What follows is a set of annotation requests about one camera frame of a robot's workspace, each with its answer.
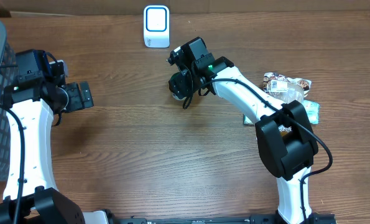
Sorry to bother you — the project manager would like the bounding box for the green lidded jar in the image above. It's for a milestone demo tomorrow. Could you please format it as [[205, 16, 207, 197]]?
[[169, 72, 185, 100]]

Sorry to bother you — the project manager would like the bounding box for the brown white snack pouch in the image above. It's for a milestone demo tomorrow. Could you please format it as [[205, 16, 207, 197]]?
[[262, 72, 312, 138]]

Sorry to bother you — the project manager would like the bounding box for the teal white tissue pack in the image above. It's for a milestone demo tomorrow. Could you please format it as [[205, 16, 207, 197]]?
[[303, 100, 320, 124]]

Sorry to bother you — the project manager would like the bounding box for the teal white small packet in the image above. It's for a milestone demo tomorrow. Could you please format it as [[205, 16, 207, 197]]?
[[243, 114, 254, 125]]

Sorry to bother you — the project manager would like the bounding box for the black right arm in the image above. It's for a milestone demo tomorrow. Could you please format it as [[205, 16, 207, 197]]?
[[167, 37, 318, 223]]

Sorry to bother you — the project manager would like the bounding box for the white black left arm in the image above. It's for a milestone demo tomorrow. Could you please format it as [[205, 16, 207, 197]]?
[[0, 60, 114, 223]]

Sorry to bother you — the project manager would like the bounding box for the white barcode scanner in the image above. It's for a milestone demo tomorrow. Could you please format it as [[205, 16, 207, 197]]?
[[143, 5, 170, 48]]

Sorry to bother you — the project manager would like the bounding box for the brown cardboard backboard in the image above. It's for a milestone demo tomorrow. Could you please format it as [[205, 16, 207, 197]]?
[[0, 0, 370, 17]]

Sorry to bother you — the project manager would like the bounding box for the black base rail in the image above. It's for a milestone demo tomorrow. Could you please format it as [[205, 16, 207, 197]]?
[[116, 213, 337, 224]]

